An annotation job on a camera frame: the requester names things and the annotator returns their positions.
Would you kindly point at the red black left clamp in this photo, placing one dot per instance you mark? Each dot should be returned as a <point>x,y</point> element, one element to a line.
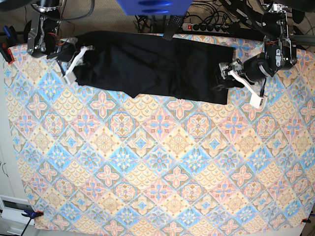
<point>4,47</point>

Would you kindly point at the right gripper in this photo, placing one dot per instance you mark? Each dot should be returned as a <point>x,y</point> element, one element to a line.
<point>70,56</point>

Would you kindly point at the orange black table clamp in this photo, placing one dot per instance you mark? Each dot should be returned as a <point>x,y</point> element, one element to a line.
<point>32,214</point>

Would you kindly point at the patterned tablecloth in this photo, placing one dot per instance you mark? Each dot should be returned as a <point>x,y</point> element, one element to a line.
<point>101,162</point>

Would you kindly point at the black T-shirt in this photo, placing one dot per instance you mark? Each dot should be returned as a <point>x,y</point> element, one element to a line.
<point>148,64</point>

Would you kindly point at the orange right table clamp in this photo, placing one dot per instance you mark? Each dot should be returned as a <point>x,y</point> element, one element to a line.
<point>306,220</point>

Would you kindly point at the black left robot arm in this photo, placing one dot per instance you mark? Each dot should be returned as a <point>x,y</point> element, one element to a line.
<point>279,53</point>

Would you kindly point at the white power strip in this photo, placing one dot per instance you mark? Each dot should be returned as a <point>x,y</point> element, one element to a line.
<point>208,28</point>

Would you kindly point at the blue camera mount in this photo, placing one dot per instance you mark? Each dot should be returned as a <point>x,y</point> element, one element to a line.
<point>154,7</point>

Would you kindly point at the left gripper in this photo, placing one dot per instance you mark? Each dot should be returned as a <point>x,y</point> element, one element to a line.
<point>252,75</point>

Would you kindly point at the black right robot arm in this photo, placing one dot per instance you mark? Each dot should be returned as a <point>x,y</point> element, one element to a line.
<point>44,37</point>

